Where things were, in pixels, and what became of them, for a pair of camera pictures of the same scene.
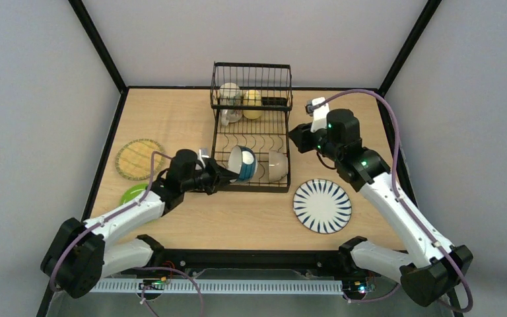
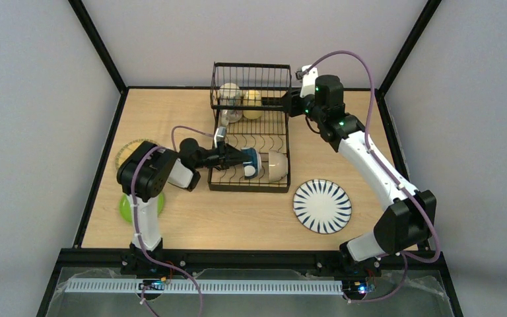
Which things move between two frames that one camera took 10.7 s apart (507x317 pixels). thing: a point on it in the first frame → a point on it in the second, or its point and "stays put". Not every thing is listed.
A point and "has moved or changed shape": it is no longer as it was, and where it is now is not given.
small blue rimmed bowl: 242,160 has moved or changed shape
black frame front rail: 218,259 stays put
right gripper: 301,137 → 288,102
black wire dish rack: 251,124 stays put
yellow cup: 252,98 stays put
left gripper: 212,177 → 222,156
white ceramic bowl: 278,166 stays put
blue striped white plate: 322,206 stays put
